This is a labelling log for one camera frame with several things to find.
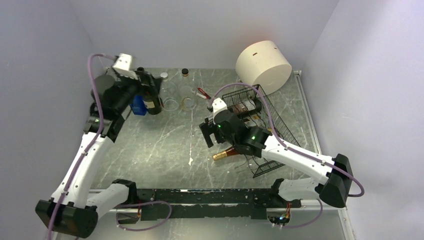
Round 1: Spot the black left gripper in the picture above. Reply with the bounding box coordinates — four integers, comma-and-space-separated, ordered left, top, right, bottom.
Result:
114, 70, 164, 114

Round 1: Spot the dark wine bottle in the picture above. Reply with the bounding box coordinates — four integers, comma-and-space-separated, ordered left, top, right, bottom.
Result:
136, 66, 163, 116

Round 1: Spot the blue labelled clear bottle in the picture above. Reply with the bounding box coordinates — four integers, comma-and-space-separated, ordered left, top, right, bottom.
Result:
130, 95, 147, 116

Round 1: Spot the silver capped clear bottle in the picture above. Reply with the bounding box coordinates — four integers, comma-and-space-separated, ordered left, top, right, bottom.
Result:
159, 72, 180, 112

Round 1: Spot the black capped clear bottle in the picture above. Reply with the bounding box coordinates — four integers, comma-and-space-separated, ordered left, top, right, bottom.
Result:
179, 68, 197, 111

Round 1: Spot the silver necked green wine bottle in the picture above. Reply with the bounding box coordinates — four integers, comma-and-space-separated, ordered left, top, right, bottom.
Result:
228, 98, 262, 118

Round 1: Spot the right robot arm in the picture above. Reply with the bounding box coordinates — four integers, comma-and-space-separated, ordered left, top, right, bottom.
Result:
199, 110, 353, 208

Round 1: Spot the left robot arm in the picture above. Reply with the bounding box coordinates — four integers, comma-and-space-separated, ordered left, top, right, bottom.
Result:
35, 71, 162, 239

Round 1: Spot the gold capped amber wine bottle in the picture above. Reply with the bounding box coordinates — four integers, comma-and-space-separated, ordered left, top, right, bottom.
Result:
212, 147, 241, 161

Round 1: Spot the red utility knife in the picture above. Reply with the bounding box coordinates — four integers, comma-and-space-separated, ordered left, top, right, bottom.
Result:
197, 87, 211, 100

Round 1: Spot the white marker pen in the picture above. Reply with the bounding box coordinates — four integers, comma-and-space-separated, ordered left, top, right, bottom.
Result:
196, 92, 208, 100

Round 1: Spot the cream cylindrical appliance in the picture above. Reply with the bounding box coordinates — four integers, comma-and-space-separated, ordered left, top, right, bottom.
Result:
235, 40, 293, 95

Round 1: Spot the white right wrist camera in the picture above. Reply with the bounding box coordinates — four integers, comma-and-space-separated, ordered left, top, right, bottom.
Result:
208, 97, 228, 123

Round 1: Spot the black wire wine rack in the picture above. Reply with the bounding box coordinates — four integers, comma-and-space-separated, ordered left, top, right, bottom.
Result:
221, 84, 299, 178

